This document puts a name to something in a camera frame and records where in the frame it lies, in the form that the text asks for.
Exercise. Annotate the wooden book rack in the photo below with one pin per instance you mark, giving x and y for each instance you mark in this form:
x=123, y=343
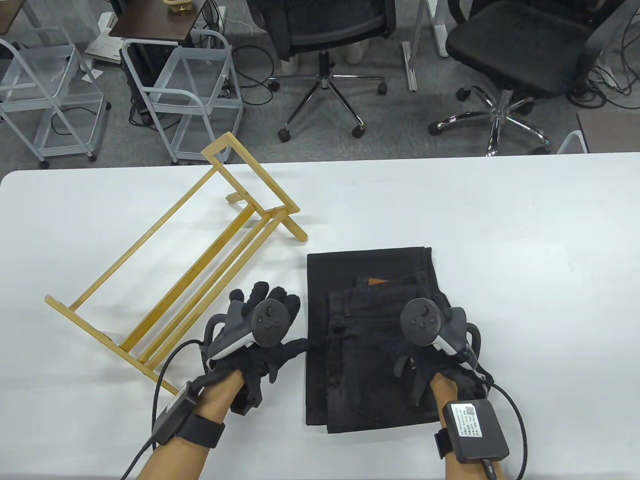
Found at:
x=100, y=337

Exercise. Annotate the black computer tower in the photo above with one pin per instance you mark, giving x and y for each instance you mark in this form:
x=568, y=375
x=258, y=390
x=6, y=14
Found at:
x=149, y=62

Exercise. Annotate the white desk leg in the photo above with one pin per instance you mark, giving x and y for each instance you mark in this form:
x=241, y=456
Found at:
x=439, y=30

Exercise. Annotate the dark brown desk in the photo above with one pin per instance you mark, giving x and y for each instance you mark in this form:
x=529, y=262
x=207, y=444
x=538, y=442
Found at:
x=150, y=22

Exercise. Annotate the black trousers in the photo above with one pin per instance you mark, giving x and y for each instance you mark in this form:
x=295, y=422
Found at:
x=360, y=360

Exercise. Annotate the person's left hand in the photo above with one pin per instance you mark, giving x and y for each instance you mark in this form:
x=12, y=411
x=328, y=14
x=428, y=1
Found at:
x=265, y=357

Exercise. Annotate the person's right hand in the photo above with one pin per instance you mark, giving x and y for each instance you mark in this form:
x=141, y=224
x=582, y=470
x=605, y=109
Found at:
x=435, y=367

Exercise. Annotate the black wrist sensor box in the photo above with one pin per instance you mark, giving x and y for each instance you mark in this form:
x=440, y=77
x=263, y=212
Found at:
x=172, y=415
x=475, y=430

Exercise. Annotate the black mesh office chair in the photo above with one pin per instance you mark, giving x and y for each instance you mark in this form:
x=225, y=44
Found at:
x=325, y=20

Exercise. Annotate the white cylinder bin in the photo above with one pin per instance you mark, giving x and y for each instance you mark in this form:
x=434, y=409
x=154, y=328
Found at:
x=355, y=52

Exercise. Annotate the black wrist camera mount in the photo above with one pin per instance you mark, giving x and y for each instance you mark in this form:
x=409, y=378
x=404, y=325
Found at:
x=402, y=365
x=247, y=395

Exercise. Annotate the brown wooden desk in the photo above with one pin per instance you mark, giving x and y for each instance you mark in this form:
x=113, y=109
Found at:
x=7, y=17

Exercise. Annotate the grey metal trolley cart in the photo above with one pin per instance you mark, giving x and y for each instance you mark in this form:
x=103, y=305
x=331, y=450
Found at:
x=200, y=65
x=55, y=135

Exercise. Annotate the silver metal rail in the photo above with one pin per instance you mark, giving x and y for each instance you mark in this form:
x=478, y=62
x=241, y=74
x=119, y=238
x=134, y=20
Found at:
x=410, y=65

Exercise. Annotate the white paper sheet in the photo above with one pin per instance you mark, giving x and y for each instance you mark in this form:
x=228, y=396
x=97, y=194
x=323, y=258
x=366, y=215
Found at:
x=91, y=74

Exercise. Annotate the white flat box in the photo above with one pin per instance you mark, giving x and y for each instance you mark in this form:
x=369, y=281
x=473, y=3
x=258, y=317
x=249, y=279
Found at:
x=102, y=49

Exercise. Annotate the light wooden holder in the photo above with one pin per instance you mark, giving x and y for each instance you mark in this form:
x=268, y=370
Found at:
x=181, y=5

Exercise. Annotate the brown board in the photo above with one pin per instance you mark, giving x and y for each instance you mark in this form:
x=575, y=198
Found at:
x=610, y=132

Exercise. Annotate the grey handheld controller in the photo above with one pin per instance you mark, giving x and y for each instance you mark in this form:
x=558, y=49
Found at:
x=420, y=320
x=267, y=320

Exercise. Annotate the black padded office chair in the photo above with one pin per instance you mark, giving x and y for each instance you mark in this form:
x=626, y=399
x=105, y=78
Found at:
x=515, y=50

